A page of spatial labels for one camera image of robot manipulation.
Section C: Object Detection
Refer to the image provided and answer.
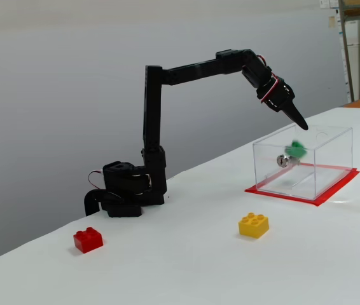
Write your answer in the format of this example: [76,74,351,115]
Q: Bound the white fridge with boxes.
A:
[337,20,360,100]

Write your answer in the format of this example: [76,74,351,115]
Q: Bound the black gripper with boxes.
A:
[256,77,310,132]

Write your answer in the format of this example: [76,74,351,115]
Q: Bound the red lego brick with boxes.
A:
[73,226,104,254]

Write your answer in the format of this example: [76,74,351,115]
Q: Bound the transparent plastic box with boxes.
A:
[252,123,354,201]

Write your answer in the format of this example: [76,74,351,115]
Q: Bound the yellow lego brick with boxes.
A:
[237,212,270,240]

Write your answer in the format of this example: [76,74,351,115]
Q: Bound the silver box lock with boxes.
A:
[275,154,301,168]

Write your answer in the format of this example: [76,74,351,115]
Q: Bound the red white servo wires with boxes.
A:
[87,55,287,192]

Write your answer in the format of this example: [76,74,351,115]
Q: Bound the green lego brick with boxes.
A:
[284,139,308,159]

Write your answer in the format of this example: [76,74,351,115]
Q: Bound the red tape square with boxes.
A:
[244,162,360,208]

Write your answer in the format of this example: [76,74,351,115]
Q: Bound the black table clamp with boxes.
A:
[84,189,125,217]

